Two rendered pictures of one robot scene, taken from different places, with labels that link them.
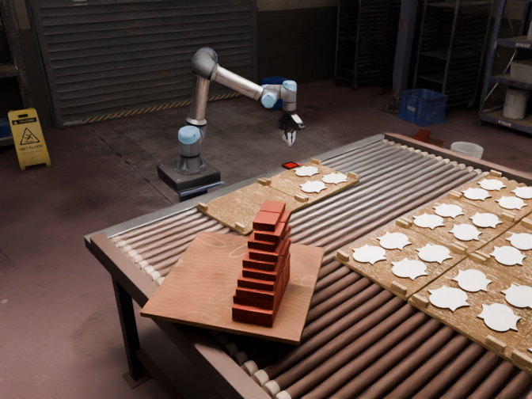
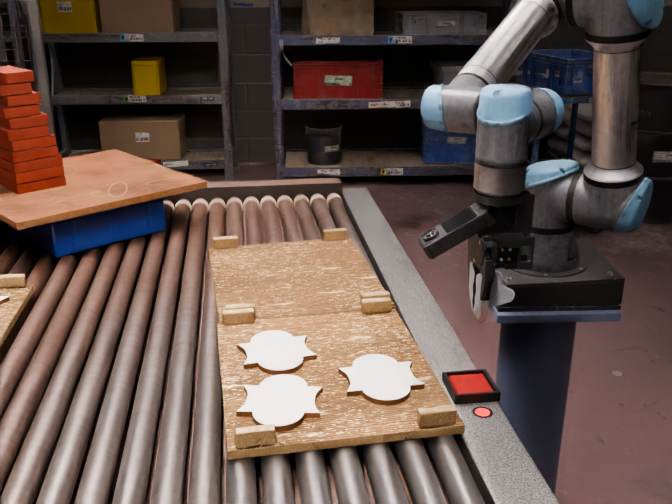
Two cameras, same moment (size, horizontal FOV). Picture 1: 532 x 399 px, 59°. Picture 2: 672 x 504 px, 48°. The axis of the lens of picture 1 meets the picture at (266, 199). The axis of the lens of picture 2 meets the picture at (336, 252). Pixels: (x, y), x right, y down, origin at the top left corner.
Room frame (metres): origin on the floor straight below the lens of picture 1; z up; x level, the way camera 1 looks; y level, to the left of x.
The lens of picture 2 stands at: (2.93, -1.17, 1.57)
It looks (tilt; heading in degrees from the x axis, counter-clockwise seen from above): 21 degrees down; 122
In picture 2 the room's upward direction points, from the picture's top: straight up
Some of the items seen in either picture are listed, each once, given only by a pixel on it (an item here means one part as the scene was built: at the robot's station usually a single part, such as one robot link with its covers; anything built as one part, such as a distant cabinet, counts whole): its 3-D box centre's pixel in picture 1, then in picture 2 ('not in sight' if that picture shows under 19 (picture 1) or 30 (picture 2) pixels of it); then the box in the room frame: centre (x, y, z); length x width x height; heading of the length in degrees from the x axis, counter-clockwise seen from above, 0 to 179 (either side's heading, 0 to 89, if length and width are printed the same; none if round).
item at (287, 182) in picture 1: (309, 181); (325, 371); (2.32, -0.24, 0.93); 0.41 x 0.35 x 0.02; 133
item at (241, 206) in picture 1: (252, 206); (293, 277); (2.04, 0.07, 0.93); 0.41 x 0.35 x 0.02; 134
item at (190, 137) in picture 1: (189, 140); (552, 191); (2.48, 0.42, 1.11); 0.13 x 0.12 x 0.14; 175
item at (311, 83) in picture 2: not in sight; (336, 76); (-0.12, 3.68, 0.78); 0.66 x 0.45 x 0.28; 34
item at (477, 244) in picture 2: (287, 119); (499, 229); (2.56, -0.13, 1.20); 0.09 x 0.08 x 0.12; 40
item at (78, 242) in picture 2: not in sight; (84, 211); (1.38, 0.06, 0.97); 0.31 x 0.31 x 0.10; 75
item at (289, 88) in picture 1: (288, 91); (504, 124); (2.56, -0.13, 1.35); 0.09 x 0.08 x 0.11; 85
